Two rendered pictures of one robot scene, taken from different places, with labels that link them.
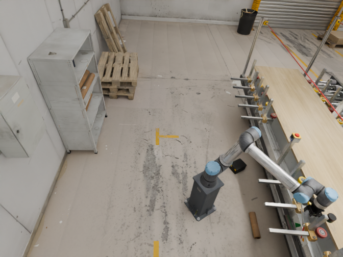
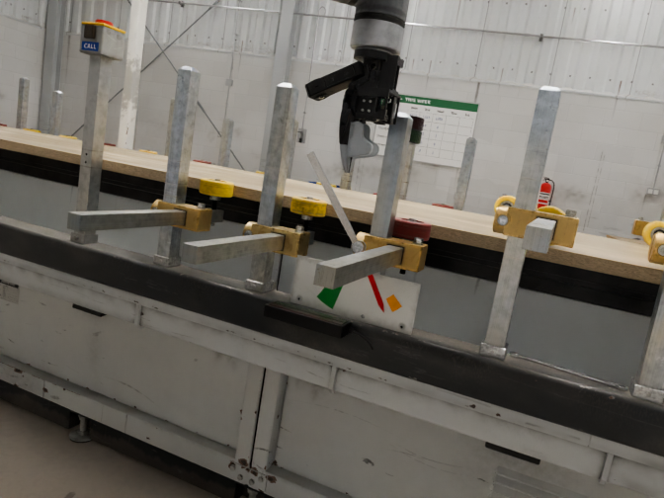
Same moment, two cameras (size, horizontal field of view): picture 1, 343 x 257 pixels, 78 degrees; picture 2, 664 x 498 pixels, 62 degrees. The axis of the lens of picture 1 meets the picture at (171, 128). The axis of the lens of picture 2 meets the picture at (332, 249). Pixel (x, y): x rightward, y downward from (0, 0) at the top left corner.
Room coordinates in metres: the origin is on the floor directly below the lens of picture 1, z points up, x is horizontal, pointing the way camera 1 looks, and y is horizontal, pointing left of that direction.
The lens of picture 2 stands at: (0.47, -0.22, 1.00)
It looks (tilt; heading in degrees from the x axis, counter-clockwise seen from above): 9 degrees down; 292
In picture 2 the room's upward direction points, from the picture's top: 9 degrees clockwise
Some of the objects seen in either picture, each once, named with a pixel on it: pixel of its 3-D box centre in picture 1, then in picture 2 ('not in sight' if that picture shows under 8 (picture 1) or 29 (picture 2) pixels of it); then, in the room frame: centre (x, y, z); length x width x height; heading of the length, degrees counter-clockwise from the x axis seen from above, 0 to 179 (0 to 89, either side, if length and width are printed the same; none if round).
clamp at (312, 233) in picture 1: (310, 232); (389, 250); (0.76, -1.25, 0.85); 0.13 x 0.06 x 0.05; 0
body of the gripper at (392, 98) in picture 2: (315, 208); (373, 89); (0.82, -1.17, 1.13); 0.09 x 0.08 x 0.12; 0
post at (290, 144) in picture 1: (284, 154); (91, 151); (1.55, -1.24, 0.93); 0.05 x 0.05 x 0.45; 0
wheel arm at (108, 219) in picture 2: (279, 182); (157, 218); (1.24, -1.15, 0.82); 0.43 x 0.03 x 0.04; 90
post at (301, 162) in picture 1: (291, 175); (177, 175); (1.28, -1.24, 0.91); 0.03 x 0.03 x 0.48; 0
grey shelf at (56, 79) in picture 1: (78, 95); not in sight; (2.46, 1.38, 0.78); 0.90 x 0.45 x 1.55; 6
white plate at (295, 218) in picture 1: (299, 229); (352, 293); (0.81, -1.22, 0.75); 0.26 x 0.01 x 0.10; 0
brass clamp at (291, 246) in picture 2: (297, 205); (276, 238); (1.01, -1.25, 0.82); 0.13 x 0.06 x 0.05; 0
